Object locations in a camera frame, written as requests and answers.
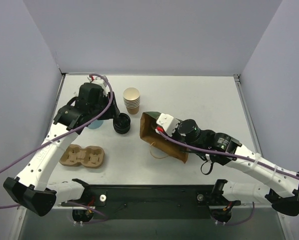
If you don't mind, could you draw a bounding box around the green paper bag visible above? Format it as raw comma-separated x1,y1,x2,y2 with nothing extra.
139,111,189,164

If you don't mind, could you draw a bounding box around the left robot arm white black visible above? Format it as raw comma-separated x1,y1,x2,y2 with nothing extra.
3,80,120,217

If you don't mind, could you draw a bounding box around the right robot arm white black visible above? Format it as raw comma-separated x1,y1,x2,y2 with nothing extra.
176,119,299,217

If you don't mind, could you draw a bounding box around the stack of black lids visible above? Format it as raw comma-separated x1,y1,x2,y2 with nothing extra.
112,112,131,135

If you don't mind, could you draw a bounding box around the blue straw holder cup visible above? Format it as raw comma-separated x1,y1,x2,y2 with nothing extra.
87,120,104,130

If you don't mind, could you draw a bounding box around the stack of paper cups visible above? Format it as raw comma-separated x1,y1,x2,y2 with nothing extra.
123,87,141,115

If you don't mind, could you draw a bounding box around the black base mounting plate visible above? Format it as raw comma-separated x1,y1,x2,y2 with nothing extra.
62,185,241,223

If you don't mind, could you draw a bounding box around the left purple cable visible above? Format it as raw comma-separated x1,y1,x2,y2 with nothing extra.
0,73,114,210

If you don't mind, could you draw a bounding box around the purple cable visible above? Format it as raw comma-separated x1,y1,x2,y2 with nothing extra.
0,73,114,210
158,129,299,183

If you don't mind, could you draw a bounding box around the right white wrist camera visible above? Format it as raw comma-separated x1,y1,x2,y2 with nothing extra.
155,113,181,137

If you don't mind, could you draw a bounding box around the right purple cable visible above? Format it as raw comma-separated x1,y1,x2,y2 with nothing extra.
158,129,299,183

